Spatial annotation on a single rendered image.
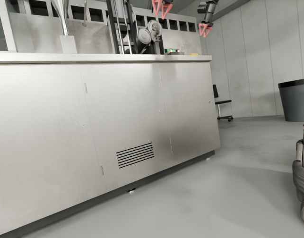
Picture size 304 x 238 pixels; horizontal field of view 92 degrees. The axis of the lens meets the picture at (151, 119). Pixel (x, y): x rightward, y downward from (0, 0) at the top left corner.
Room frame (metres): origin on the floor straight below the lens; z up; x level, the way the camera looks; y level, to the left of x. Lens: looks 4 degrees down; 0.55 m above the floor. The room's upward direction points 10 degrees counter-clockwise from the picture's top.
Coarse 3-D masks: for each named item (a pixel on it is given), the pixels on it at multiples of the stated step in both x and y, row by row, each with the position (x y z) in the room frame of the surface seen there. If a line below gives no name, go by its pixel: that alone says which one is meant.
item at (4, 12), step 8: (0, 0) 0.73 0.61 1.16; (0, 8) 0.73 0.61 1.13; (8, 8) 0.76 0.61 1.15; (0, 16) 0.73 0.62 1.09; (8, 16) 0.74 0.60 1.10; (8, 24) 0.74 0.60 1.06; (8, 32) 0.73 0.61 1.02; (8, 40) 0.73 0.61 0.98; (8, 48) 0.73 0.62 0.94; (16, 48) 0.75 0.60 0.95
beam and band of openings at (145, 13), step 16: (32, 0) 1.28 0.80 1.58; (48, 0) 1.31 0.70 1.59; (80, 0) 1.43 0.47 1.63; (32, 16) 1.25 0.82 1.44; (48, 16) 1.37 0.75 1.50; (80, 16) 1.49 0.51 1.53; (96, 16) 1.55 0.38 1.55; (144, 16) 1.71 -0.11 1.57; (160, 16) 1.80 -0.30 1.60; (176, 16) 1.91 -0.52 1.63; (192, 32) 2.01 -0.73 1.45
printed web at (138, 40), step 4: (136, 24) 1.29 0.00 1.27; (136, 28) 1.30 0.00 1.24; (136, 32) 1.31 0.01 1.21; (136, 36) 1.32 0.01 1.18; (136, 40) 1.33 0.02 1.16; (140, 44) 1.34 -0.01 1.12; (144, 44) 1.33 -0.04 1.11; (124, 48) 1.23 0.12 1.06; (132, 48) 1.45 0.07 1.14; (140, 48) 1.40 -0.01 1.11; (124, 52) 1.23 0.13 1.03; (132, 52) 1.50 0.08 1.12
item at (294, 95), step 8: (296, 80) 2.02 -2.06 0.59; (280, 88) 2.24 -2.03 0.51; (288, 88) 2.11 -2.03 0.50; (296, 88) 2.03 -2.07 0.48; (280, 96) 2.31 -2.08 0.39; (288, 96) 2.13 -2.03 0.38; (296, 96) 2.04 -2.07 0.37; (288, 104) 2.15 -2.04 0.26; (296, 104) 2.06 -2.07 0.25; (288, 112) 2.17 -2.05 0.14; (296, 112) 2.07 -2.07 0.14; (288, 120) 2.19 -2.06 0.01; (296, 120) 2.09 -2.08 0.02
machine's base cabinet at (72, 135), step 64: (0, 64) 0.68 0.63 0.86; (64, 64) 0.79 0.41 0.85; (128, 64) 0.95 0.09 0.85; (192, 64) 1.19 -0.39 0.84; (0, 128) 0.66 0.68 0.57; (64, 128) 0.76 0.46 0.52; (128, 128) 0.91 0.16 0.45; (192, 128) 1.14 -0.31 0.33; (0, 192) 0.64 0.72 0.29; (64, 192) 0.74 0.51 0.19; (128, 192) 0.96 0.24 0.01
